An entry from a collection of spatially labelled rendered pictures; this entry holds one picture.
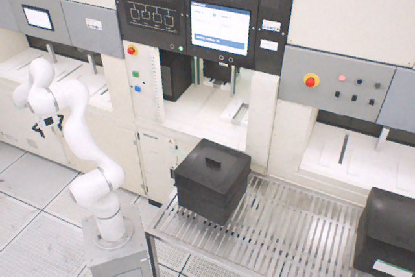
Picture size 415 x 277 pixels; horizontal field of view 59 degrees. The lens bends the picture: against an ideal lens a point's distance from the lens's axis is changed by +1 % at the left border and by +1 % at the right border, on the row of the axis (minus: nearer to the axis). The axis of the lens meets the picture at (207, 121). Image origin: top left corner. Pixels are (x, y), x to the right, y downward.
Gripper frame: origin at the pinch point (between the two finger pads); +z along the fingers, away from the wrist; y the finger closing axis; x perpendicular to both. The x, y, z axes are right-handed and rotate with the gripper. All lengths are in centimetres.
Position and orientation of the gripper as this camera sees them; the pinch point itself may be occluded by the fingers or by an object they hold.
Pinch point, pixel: (51, 132)
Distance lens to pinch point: 213.3
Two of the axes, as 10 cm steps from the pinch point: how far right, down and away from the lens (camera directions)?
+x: -6.4, -4.8, 6.0
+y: 7.6, -4.1, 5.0
